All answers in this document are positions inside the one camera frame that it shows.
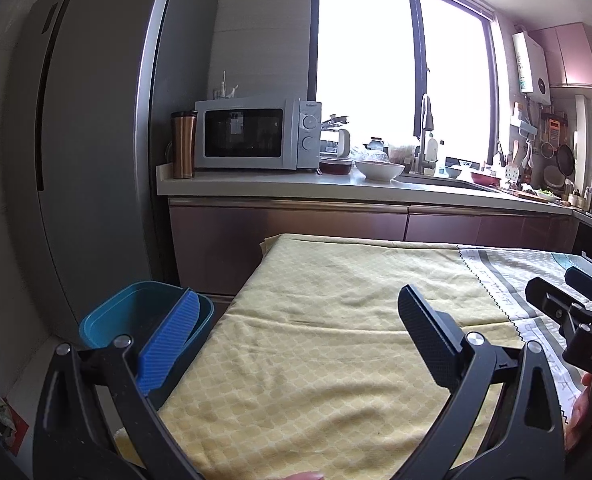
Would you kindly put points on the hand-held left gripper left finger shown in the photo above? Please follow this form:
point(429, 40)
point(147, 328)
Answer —
point(170, 340)

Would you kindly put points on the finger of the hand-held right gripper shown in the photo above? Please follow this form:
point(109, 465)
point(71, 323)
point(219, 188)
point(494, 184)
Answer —
point(586, 282)
point(548, 300)

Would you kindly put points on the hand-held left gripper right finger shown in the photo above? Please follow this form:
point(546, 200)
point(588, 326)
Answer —
point(428, 345)

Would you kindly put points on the blue plastic trash bin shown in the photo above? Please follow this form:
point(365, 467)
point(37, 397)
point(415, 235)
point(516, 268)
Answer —
point(125, 315)

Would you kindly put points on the person's right hand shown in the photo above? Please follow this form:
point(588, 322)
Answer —
point(578, 415)

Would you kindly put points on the yellow grey patterned tablecloth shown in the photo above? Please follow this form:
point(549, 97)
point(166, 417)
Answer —
point(326, 335)

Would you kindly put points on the wooden cutting board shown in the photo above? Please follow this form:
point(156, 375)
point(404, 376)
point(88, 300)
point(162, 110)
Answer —
point(531, 194)

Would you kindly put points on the black frying pan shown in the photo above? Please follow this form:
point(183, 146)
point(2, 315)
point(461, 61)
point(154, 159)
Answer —
point(566, 159)

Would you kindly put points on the white slotted spatula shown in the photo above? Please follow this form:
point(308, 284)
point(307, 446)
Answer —
point(512, 172)

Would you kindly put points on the red dish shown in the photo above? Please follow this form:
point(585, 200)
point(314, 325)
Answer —
point(485, 177)

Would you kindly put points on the orange grater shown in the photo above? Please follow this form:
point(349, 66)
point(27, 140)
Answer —
point(554, 130)

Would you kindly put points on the small white bowl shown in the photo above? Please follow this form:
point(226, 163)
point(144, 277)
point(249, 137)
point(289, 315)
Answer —
point(460, 171)

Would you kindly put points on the kitchen counter cabinet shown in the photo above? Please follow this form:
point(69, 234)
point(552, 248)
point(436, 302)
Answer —
point(301, 225)

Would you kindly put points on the white ceramic bowl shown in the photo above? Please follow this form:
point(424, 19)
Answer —
point(378, 170)

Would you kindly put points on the green white plastic bag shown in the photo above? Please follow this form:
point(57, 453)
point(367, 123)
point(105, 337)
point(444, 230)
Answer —
point(3, 415)

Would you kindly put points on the white pump bottle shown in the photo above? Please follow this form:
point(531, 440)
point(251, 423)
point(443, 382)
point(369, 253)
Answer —
point(431, 152)

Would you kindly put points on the large food jar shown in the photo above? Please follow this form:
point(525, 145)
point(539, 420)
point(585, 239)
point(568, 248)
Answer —
point(401, 152)

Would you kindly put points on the copper travel tumbler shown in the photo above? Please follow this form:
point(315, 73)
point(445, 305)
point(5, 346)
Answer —
point(183, 145)

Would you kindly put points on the dark red lidded container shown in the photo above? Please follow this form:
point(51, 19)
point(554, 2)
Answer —
point(336, 166)

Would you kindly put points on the clear plastic bag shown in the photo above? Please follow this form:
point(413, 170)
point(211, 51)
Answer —
point(362, 152)

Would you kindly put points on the steel kitchen faucet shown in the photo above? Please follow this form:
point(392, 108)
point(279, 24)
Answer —
point(427, 125)

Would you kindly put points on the grey refrigerator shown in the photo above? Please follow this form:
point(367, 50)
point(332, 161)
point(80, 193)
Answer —
point(100, 135)

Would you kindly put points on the white microwave oven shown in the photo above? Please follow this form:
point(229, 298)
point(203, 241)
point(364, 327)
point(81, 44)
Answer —
point(251, 135)

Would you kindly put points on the clear water kettle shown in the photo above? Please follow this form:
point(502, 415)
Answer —
point(338, 140)

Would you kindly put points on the white water heater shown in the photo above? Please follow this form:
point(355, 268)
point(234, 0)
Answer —
point(531, 62)

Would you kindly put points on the kitchen window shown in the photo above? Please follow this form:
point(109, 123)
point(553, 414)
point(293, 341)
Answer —
point(366, 50)

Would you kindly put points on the pink wall cabinet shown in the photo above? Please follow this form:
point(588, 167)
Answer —
point(568, 55)

